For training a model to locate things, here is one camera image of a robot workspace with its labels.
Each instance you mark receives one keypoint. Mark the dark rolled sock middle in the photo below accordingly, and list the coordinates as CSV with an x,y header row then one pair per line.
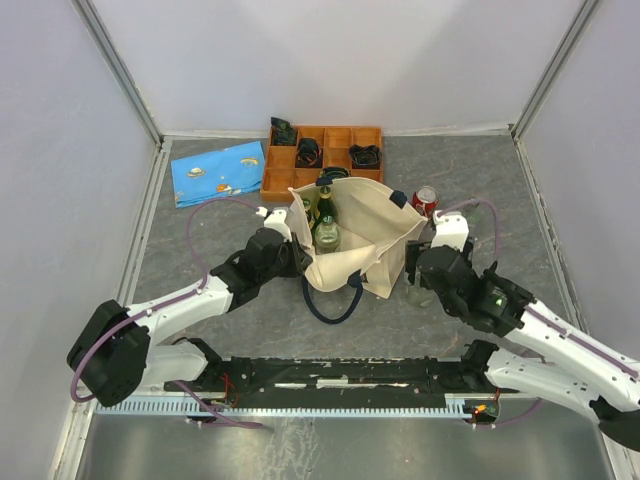
x,y
308,154

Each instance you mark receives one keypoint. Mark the dark green glass bottle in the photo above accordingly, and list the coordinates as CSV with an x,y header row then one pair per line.
x,y
325,206

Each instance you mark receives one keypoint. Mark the clear bottle green cap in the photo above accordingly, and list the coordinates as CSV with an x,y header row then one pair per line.
x,y
417,295

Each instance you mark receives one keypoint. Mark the blue patterned cloth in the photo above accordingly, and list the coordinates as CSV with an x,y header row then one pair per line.
x,y
221,173

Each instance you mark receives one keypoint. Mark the light blue cable duct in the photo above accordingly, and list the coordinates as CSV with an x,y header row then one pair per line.
x,y
174,405

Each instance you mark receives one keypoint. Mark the clear glass bottle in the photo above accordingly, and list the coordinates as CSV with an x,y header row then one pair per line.
x,y
327,238
474,213

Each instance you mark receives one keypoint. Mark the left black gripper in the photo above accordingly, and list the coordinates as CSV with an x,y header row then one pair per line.
x,y
299,258

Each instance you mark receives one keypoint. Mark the dark rolled sock front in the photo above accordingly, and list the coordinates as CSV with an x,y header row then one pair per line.
x,y
334,172

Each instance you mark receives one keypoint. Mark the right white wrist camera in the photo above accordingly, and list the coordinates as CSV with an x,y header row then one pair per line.
x,y
451,230

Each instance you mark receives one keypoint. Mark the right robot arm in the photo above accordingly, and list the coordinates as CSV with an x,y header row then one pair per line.
x,y
572,368

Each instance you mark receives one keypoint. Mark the small green cap bottle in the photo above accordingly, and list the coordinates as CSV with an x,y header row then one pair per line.
x,y
308,209

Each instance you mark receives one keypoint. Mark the wooden compartment tray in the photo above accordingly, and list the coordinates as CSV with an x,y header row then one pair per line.
x,y
282,173

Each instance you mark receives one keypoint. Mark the dark rolled sock back-left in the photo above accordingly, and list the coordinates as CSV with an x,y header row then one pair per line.
x,y
282,132

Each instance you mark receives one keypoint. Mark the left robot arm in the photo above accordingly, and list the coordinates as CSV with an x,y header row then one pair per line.
x,y
122,347

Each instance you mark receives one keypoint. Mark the red soda can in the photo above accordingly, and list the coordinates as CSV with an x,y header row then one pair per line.
x,y
425,200

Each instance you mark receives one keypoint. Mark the dark rolled sock right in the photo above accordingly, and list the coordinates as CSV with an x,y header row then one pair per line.
x,y
365,157

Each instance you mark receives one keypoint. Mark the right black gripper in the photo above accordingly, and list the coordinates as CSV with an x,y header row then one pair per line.
x,y
412,249

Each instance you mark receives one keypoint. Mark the cream canvas tote bag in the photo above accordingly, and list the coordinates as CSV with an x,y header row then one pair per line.
x,y
375,223

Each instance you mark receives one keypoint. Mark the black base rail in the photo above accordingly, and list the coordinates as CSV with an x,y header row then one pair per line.
x,y
277,382

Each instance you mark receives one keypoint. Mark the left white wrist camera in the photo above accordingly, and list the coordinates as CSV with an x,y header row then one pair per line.
x,y
275,219

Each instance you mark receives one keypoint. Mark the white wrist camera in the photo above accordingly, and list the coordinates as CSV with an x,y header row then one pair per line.
x,y
451,230
275,219

